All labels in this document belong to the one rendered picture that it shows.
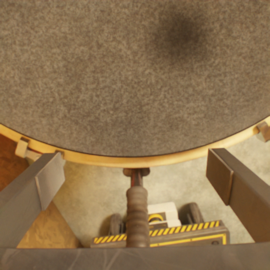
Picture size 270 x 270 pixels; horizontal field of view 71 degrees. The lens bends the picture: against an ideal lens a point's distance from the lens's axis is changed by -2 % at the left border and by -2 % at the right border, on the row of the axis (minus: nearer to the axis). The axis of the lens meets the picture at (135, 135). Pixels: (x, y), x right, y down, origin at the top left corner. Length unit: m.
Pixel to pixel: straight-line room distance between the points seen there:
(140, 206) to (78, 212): 1.12
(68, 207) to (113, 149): 1.15
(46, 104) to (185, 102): 0.18
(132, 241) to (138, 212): 0.04
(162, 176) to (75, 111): 1.00
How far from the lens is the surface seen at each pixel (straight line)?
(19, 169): 1.25
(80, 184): 1.28
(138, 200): 0.30
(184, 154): 0.30
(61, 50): 0.26
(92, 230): 1.48
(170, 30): 0.25
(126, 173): 0.36
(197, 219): 1.22
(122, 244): 1.08
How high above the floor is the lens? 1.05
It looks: 73 degrees down
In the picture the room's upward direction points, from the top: 180 degrees counter-clockwise
